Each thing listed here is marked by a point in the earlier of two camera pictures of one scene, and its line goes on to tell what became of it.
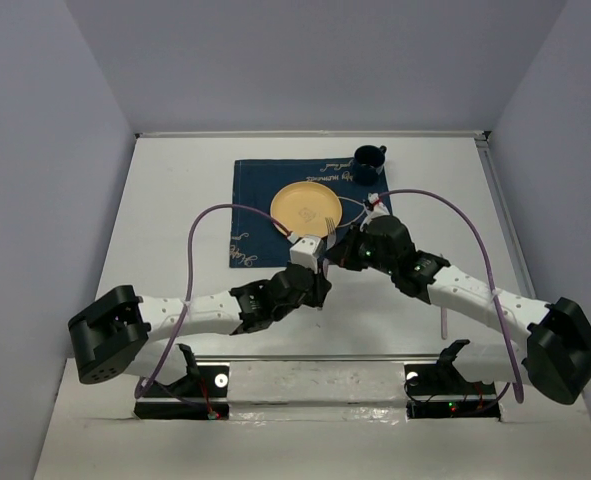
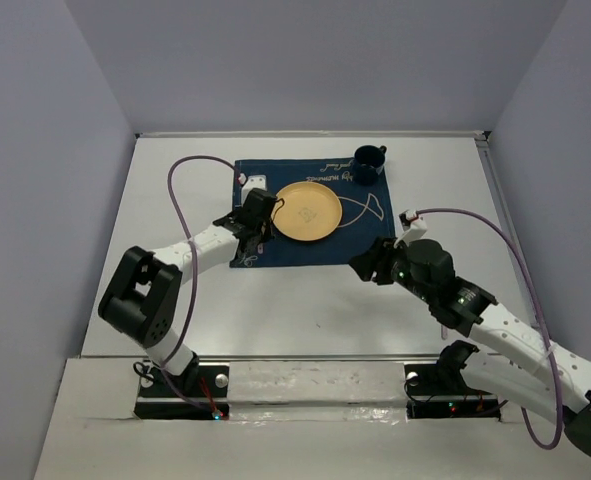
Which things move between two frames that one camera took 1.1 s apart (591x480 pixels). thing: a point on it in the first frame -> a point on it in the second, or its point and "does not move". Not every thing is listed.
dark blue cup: x=367 y=161 does not move
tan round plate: x=303 y=206 does not move
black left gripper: x=319 y=288 -> x=267 y=232
